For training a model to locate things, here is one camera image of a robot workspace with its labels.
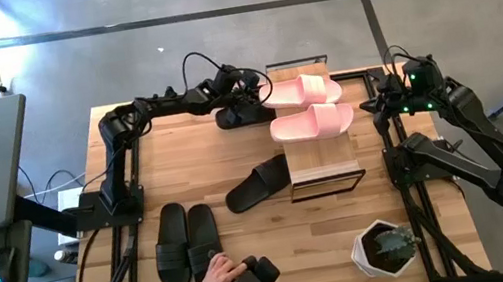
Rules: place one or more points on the pink slide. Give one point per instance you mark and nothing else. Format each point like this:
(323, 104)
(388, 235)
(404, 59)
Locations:
(309, 124)
(299, 92)

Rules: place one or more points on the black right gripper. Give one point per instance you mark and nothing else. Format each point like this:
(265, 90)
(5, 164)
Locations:
(399, 97)

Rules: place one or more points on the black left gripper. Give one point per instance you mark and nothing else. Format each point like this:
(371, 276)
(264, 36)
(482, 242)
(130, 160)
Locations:
(237, 85)

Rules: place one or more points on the green succulent plant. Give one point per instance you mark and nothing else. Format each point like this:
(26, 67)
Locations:
(396, 242)

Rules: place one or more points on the black slide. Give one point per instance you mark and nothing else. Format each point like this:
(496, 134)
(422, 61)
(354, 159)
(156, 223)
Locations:
(227, 119)
(202, 230)
(253, 186)
(172, 245)

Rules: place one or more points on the wooden shelf with black frame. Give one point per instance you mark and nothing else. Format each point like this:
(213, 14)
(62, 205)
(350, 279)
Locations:
(319, 155)

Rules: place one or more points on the black diagonal beam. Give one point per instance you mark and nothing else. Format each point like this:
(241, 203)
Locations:
(45, 214)

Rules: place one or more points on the white power box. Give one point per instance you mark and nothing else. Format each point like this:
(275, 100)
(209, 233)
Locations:
(69, 197)

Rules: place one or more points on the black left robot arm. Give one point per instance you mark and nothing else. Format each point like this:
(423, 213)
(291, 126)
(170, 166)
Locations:
(115, 157)

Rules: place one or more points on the small plastic bottle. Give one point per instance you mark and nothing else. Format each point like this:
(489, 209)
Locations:
(64, 255)

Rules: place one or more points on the teal round object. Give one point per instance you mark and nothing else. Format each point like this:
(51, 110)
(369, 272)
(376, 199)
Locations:
(39, 268)

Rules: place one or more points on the black aluminium table frame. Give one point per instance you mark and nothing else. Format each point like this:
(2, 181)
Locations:
(375, 75)

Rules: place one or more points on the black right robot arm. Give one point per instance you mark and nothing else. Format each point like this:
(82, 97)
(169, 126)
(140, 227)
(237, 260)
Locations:
(452, 164)

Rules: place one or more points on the white hexagonal plant pot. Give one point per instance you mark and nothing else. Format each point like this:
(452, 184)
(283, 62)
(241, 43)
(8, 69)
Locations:
(358, 258)

